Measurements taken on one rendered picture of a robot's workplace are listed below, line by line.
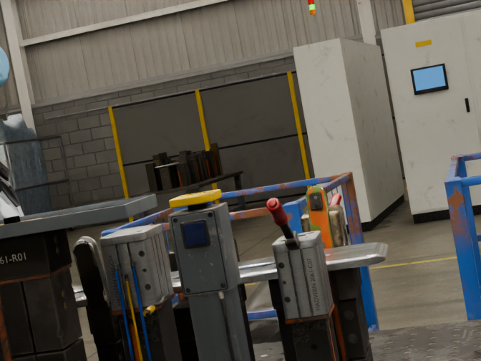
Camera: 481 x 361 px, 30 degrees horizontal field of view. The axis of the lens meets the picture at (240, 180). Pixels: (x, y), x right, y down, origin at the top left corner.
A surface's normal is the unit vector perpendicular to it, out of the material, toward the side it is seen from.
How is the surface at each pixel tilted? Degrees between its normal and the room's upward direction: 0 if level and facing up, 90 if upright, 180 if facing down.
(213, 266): 90
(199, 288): 90
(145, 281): 90
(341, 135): 90
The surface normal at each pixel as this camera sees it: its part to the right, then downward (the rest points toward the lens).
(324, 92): -0.32, 0.11
